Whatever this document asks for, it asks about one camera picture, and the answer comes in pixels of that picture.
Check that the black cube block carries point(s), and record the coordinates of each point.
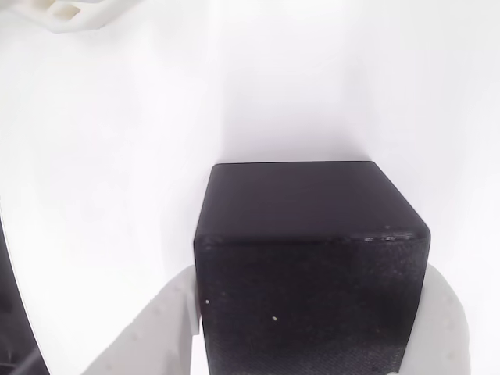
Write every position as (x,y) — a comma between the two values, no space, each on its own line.
(312,273)

